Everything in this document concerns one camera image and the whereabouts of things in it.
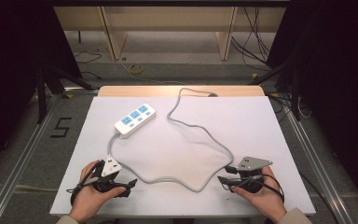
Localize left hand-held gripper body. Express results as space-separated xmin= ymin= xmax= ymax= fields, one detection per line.
xmin=89 ymin=156 xmax=129 ymax=194

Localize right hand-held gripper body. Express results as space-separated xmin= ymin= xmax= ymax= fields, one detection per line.
xmin=236 ymin=156 xmax=274 ymax=194

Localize white power strip blue sockets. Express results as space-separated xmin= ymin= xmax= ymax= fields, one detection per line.
xmin=114 ymin=103 xmax=157 ymax=139

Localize grey power strip cable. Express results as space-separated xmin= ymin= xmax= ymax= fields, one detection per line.
xmin=106 ymin=87 xmax=235 ymax=193

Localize person's right hand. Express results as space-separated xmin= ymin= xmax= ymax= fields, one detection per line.
xmin=230 ymin=165 xmax=289 ymax=224

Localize person's left hand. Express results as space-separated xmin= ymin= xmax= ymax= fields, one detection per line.
xmin=68 ymin=160 xmax=127 ymax=224

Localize black metal stand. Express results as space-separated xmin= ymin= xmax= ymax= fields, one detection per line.
xmin=247 ymin=58 xmax=303 ymax=121
xmin=34 ymin=61 xmax=95 ymax=125

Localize yellow tape roll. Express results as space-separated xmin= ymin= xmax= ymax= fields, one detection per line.
xmin=128 ymin=63 xmax=145 ymax=76

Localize dark curtain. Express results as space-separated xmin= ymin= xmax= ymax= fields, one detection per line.
xmin=0 ymin=0 xmax=83 ymax=182
xmin=266 ymin=0 xmax=358 ymax=217

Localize light wooden shelf unit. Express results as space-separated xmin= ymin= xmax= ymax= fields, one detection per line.
xmin=53 ymin=6 xmax=287 ymax=62

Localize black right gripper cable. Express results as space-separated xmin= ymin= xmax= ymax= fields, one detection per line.
xmin=251 ymin=173 xmax=285 ymax=203

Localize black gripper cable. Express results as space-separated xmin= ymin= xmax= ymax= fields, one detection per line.
xmin=251 ymin=173 xmax=285 ymax=203
xmin=66 ymin=161 xmax=104 ymax=207

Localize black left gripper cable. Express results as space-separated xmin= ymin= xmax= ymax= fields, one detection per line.
xmin=66 ymin=161 xmax=104 ymax=207

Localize aluminium floor rail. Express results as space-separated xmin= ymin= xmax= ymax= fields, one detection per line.
xmin=0 ymin=87 xmax=100 ymax=224
xmin=283 ymin=106 xmax=357 ymax=224

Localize tangle of cables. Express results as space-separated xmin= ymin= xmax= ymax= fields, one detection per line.
xmin=266 ymin=91 xmax=313 ymax=122

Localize pale grey floor cable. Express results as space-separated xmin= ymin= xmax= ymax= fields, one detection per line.
xmin=118 ymin=58 xmax=186 ymax=86

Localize thin black floor cable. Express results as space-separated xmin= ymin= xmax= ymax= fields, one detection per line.
xmin=74 ymin=50 xmax=103 ymax=80

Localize bundle of black cables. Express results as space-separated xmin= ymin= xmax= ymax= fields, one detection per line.
xmin=230 ymin=7 xmax=272 ymax=68

